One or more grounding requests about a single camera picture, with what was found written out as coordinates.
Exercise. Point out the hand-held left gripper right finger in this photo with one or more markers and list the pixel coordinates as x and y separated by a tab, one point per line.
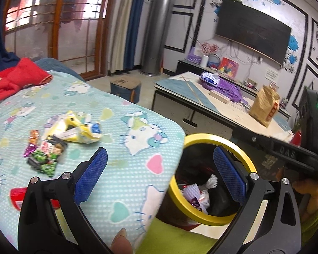
229	174

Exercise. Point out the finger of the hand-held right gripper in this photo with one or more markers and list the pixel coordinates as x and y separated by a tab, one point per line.
286	152

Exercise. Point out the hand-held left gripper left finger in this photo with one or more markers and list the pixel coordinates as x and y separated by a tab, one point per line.
91	174

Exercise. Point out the white foam fruit net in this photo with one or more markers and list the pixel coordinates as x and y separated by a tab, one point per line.
192	191

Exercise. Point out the black bin with yellow rim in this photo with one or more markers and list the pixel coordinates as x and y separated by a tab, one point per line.
201	136

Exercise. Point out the person's right hand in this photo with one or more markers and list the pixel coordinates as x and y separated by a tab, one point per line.
314	193

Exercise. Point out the person's left hand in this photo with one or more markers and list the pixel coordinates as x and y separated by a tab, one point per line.
122	242

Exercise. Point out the red cup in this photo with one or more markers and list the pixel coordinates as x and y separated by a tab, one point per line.
296	139

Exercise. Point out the cartoon cat printed bedsheet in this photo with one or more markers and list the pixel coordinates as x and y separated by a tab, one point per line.
108	143

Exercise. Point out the yellow snack packet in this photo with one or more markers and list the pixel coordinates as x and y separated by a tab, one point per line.
76	135

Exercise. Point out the green snack packet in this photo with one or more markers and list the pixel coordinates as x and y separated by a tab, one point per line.
46	161

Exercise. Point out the brown paper bag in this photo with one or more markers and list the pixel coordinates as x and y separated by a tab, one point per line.
265	105

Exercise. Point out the purple candy wrapper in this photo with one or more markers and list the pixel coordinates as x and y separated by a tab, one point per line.
30	150

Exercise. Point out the small orange candy wrapper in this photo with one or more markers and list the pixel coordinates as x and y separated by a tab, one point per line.
34	135

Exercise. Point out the red snack packet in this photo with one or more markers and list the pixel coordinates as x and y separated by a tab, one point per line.
18	195

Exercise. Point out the white rectangular box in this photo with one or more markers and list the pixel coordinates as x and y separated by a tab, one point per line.
220	96

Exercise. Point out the purple plastic bag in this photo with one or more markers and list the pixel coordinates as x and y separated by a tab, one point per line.
230	90

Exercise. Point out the person's green jacket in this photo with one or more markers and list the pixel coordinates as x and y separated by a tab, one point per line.
175	238

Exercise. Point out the blue square stool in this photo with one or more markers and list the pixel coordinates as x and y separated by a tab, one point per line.
124	90

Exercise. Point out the blue and white packet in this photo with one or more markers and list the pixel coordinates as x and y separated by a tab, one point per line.
209	78

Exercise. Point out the colourful picture card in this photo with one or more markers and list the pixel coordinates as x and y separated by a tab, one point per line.
228	66

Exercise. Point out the black flat television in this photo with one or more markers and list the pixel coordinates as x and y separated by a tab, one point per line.
251	29

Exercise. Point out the dark television cabinet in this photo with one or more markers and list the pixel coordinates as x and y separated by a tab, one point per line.
185	67

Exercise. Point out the white paper roll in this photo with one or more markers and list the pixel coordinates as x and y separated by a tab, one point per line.
204	61

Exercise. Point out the red blanket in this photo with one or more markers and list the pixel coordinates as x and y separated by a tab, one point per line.
13	82

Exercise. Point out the purple box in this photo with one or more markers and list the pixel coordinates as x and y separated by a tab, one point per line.
194	55

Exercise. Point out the red twig decoration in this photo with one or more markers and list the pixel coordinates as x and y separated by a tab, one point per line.
210	48

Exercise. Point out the wooden framed glass door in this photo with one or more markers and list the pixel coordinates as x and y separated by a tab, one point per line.
69	31

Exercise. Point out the beige curtain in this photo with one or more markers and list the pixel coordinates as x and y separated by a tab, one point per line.
118	26

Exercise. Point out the blue curtain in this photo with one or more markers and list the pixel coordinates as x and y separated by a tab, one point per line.
135	23

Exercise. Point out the silver cylindrical air conditioner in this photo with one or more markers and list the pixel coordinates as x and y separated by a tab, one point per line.
157	31

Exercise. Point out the navy and beige jacket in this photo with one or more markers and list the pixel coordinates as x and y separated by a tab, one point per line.
0	45

